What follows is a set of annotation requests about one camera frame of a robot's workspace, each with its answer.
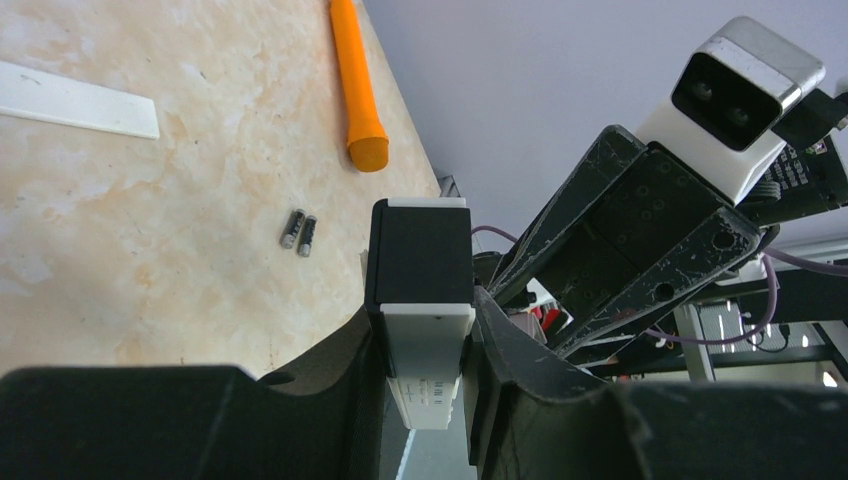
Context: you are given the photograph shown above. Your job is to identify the orange toy carrot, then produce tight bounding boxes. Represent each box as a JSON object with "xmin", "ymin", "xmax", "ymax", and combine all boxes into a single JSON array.
[{"xmin": 330, "ymin": 0, "xmax": 389, "ymax": 173}]

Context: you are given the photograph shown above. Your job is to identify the white remote battery cover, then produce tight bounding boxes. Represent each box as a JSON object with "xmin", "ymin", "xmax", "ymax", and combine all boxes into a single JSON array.
[{"xmin": 1, "ymin": 61, "xmax": 160, "ymax": 140}]

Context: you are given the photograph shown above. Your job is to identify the white remote control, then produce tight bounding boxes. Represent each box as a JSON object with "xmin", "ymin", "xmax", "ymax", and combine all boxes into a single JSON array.
[{"xmin": 364, "ymin": 197, "xmax": 476, "ymax": 430}]

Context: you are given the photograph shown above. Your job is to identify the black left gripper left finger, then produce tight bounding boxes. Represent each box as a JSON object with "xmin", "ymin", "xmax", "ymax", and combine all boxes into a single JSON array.
[{"xmin": 1, "ymin": 311, "xmax": 385, "ymax": 479}]

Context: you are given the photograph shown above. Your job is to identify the black aaa battery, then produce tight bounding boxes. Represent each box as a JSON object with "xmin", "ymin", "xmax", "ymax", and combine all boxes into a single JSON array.
[
  {"xmin": 297, "ymin": 215, "xmax": 317, "ymax": 258},
  {"xmin": 279, "ymin": 209, "xmax": 306, "ymax": 249}
]

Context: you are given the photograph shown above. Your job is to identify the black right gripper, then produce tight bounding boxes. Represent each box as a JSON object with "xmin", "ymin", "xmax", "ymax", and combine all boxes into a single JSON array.
[{"xmin": 487, "ymin": 125, "xmax": 761, "ymax": 358}]

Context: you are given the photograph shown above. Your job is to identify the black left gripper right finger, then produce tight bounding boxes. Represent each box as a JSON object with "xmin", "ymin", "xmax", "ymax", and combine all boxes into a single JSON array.
[{"xmin": 463, "ymin": 287, "xmax": 847, "ymax": 479}]

